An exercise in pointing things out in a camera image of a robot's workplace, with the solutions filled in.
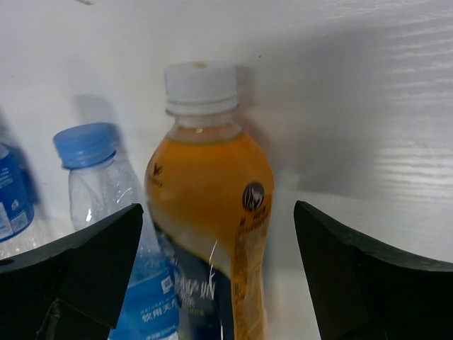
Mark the orange juice bottle white cap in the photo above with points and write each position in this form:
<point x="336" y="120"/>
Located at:
<point x="210" y="193"/>

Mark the clear bottle blue cap label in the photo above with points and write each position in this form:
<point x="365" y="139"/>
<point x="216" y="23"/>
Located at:
<point x="135" y="285"/>

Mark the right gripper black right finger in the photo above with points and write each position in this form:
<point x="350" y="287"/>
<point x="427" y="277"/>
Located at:
<point x="362" y="288"/>

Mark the clear bottle dark blue label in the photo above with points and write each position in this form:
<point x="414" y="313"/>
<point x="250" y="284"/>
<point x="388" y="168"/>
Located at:
<point x="21" y="229"/>

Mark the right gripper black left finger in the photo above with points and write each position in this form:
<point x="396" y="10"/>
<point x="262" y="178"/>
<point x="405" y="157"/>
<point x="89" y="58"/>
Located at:
<point x="74" y="287"/>

